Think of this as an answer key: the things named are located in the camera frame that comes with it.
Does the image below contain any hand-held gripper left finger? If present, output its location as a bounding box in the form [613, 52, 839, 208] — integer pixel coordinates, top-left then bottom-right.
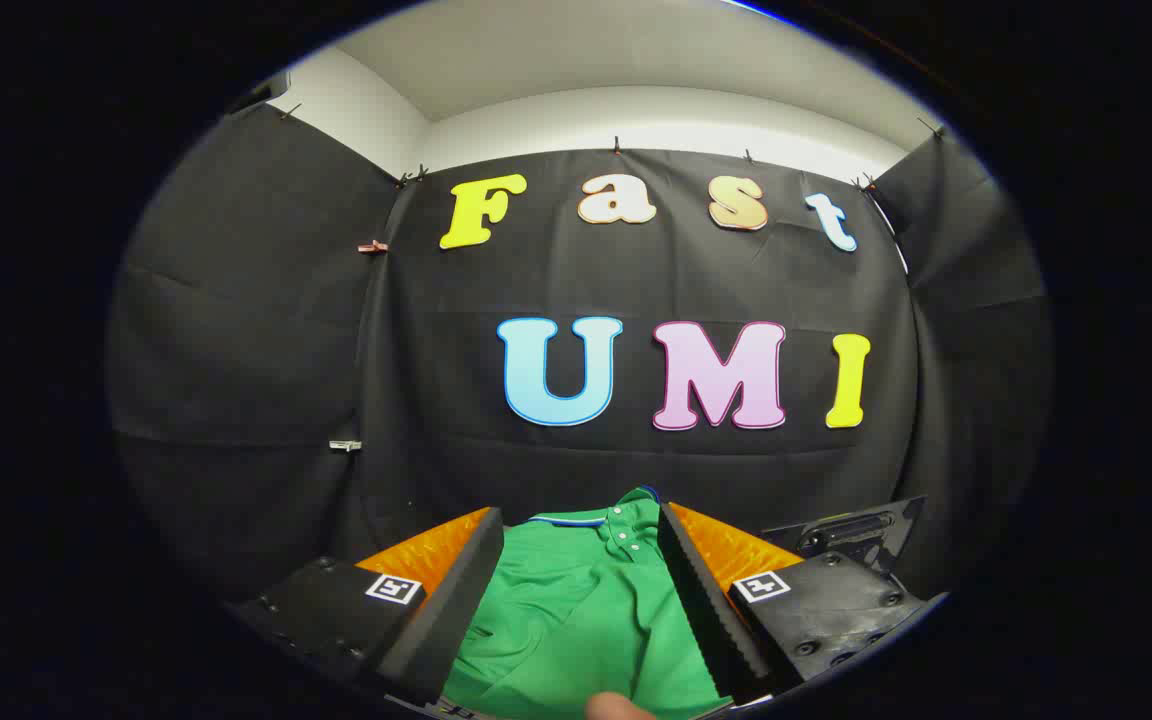
[224, 506, 507, 706]

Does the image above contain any green polo shirt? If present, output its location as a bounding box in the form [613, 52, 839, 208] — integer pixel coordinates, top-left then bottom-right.
[441, 487, 737, 720]

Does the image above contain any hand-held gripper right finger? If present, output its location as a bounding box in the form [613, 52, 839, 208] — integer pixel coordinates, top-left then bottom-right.
[658, 501, 949, 705]

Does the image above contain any black backdrop cloth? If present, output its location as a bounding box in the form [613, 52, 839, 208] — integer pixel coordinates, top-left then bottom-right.
[106, 105, 1052, 641]

